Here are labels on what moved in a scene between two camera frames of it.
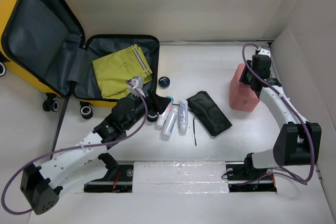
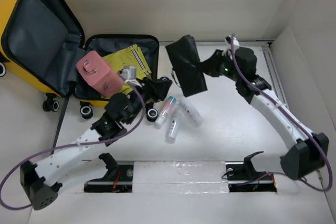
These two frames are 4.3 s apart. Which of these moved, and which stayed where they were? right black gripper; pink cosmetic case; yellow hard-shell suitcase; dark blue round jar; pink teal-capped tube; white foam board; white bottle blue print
Moved: pink cosmetic case; white bottle blue print; right black gripper
Stayed: white foam board; yellow hard-shell suitcase; pink teal-capped tube; dark blue round jar
